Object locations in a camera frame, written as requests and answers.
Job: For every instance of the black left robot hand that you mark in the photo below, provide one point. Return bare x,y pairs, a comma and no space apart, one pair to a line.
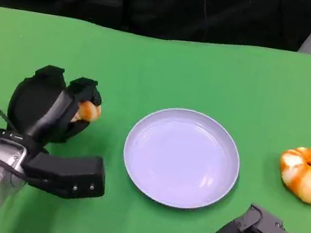
45,109

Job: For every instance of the orange and white bread roll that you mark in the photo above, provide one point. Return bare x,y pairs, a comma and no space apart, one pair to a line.
309,175
90,111

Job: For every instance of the lilac plate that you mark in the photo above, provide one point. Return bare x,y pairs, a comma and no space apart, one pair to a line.
181,158

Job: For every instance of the green table cloth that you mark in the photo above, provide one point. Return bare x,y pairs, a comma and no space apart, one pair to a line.
179,81

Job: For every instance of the black backdrop curtain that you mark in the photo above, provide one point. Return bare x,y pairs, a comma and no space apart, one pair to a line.
146,0

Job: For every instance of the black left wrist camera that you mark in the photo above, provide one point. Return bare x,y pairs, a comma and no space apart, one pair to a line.
70,174

